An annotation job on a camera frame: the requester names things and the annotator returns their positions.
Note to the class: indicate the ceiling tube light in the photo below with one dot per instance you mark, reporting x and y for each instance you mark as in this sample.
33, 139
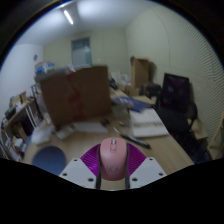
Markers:
68, 16

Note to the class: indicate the black office chair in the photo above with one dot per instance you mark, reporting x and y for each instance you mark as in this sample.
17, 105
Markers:
175, 100

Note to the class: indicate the white remote control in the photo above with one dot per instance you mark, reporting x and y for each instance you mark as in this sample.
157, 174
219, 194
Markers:
65, 132

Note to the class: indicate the blue folder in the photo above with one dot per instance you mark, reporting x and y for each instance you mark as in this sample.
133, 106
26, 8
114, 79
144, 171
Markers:
139, 104

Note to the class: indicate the frosted window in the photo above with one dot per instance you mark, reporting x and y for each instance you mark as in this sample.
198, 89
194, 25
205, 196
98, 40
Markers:
81, 51

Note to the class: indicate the tall brown cardboard box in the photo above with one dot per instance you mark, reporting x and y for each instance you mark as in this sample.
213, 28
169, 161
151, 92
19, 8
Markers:
140, 71

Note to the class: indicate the large brown cardboard box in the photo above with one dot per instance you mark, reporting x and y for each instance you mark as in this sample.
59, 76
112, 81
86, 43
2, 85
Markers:
78, 95

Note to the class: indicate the black pen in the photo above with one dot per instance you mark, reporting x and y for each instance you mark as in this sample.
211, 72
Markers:
133, 138

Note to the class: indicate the white printed paper sheet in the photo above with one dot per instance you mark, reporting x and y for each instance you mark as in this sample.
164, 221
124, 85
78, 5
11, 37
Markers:
90, 127

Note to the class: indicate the white open book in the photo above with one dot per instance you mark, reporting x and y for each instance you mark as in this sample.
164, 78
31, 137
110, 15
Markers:
146, 122

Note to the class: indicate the clear plastic bag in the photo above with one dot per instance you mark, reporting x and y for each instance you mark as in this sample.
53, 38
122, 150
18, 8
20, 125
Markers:
41, 135

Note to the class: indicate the round wall clock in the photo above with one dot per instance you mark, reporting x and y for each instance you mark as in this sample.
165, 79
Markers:
35, 57

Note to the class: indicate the cluttered shelf unit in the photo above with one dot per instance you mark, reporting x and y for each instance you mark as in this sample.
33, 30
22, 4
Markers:
16, 126

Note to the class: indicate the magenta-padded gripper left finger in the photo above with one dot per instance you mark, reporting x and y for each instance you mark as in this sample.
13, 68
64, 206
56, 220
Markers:
75, 170

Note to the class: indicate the pink computer mouse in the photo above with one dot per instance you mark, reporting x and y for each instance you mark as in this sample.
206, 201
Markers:
113, 160

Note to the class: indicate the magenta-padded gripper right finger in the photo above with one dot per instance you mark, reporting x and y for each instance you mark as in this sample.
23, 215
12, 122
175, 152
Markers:
148, 170

